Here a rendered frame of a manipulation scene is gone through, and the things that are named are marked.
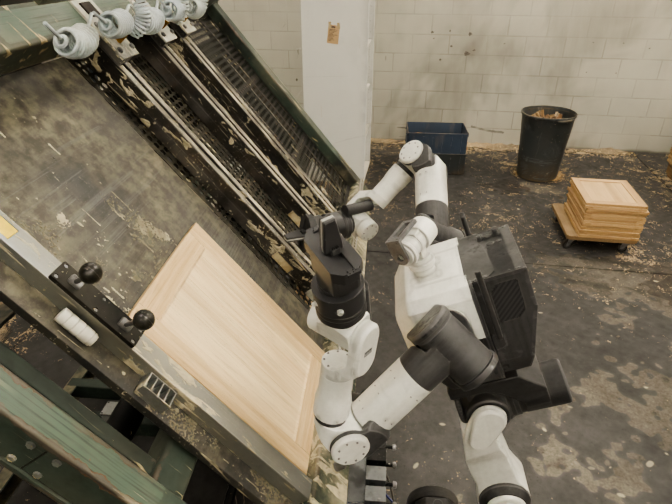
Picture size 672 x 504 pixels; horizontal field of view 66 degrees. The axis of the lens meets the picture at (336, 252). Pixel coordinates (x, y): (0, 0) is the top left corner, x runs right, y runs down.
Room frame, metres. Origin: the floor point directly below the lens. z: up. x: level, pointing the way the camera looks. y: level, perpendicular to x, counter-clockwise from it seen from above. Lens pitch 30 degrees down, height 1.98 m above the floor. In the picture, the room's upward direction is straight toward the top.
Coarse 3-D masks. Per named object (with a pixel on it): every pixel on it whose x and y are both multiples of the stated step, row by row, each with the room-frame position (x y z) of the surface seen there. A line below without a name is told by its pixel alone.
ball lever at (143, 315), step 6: (138, 312) 0.74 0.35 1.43; (144, 312) 0.74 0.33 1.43; (150, 312) 0.74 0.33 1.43; (126, 318) 0.81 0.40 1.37; (138, 318) 0.73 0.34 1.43; (144, 318) 0.73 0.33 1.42; (150, 318) 0.73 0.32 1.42; (120, 324) 0.79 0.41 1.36; (126, 324) 0.78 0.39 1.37; (132, 324) 0.76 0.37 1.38; (138, 324) 0.72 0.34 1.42; (144, 324) 0.72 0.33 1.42; (150, 324) 0.73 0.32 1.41; (126, 330) 0.79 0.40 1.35; (144, 330) 0.73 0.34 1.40
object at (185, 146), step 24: (72, 0) 1.50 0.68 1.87; (144, 0) 1.53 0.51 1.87; (96, 24) 1.49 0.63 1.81; (144, 24) 1.51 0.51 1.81; (120, 48) 1.49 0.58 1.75; (96, 72) 1.50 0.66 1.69; (120, 72) 1.50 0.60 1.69; (120, 96) 1.50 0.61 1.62; (144, 96) 1.49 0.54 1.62; (144, 120) 1.49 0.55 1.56; (168, 120) 1.49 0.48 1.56; (168, 144) 1.49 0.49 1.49; (192, 144) 1.49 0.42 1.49; (192, 168) 1.48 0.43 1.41; (216, 168) 1.49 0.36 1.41; (216, 192) 1.48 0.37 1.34; (240, 192) 1.51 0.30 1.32; (240, 216) 1.47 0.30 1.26; (264, 216) 1.50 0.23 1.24; (264, 240) 1.47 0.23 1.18
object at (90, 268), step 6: (84, 264) 0.75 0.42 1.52; (90, 264) 0.75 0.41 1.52; (96, 264) 0.75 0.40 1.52; (84, 270) 0.73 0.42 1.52; (90, 270) 0.74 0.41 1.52; (96, 270) 0.74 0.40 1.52; (102, 270) 0.75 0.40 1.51; (72, 276) 0.80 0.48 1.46; (84, 276) 0.73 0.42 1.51; (90, 276) 0.73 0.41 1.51; (96, 276) 0.74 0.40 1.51; (72, 282) 0.80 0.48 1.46; (78, 282) 0.79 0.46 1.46; (84, 282) 0.73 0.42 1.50; (90, 282) 0.73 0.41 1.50; (96, 282) 0.74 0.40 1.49; (78, 288) 0.80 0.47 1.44
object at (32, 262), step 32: (0, 256) 0.79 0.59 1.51; (32, 256) 0.80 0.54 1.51; (96, 320) 0.78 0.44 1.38; (128, 352) 0.77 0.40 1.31; (160, 352) 0.81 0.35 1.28; (192, 384) 0.80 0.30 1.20; (192, 416) 0.76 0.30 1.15; (224, 416) 0.78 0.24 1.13; (256, 448) 0.77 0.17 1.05; (288, 480) 0.75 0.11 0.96
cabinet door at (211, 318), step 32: (192, 256) 1.16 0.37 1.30; (224, 256) 1.26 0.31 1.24; (160, 288) 0.98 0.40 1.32; (192, 288) 1.06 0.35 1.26; (224, 288) 1.15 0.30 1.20; (256, 288) 1.25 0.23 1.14; (160, 320) 0.91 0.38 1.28; (192, 320) 0.97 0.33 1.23; (224, 320) 1.05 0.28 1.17; (256, 320) 1.14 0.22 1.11; (288, 320) 1.24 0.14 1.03; (192, 352) 0.89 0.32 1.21; (224, 352) 0.96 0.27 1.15; (256, 352) 1.04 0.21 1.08; (288, 352) 1.13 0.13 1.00; (320, 352) 1.24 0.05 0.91; (224, 384) 0.88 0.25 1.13; (256, 384) 0.95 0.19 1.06; (288, 384) 1.03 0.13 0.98; (256, 416) 0.86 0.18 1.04; (288, 416) 0.93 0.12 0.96; (288, 448) 0.85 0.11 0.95
